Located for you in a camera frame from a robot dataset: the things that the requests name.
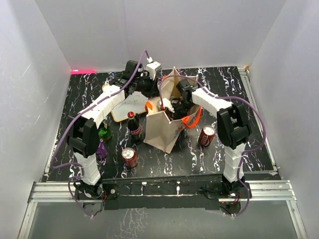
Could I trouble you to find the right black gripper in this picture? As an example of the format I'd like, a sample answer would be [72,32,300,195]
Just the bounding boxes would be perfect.
[167,100,194,124]

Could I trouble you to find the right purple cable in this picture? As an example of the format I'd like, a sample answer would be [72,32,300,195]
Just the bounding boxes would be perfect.
[158,74,267,217]

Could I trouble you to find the dark cola glass bottle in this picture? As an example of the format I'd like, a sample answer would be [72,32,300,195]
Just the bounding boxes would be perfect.
[128,111,143,144]

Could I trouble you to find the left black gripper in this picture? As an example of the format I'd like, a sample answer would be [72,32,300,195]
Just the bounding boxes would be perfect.
[133,73,160,99]

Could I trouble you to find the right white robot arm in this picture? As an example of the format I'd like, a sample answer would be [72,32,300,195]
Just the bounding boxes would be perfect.
[172,77,252,198]

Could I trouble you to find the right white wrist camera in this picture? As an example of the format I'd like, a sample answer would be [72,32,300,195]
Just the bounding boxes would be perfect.
[158,98,175,113]

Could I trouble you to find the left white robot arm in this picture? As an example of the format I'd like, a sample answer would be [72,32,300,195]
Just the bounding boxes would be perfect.
[66,58,161,199]

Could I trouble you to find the small whiteboard wooden frame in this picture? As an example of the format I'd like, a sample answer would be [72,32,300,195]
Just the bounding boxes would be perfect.
[111,92,148,122]

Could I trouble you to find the beige canvas bag orange handles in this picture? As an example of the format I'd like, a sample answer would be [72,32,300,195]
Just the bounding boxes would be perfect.
[144,68,201,153]

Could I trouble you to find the red can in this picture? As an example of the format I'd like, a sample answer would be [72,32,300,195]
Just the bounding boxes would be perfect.
[121,147,138,168]
[198,125,215,147]

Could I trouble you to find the purple can front left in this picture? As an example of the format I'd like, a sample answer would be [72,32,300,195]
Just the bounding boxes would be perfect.
[96,139,108,160]

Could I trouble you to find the green glass bottle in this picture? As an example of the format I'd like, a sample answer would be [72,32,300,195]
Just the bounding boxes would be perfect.
[98,124,112,142]

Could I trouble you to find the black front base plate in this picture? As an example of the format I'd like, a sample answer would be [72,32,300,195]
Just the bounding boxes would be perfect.
[73,174,252,213]

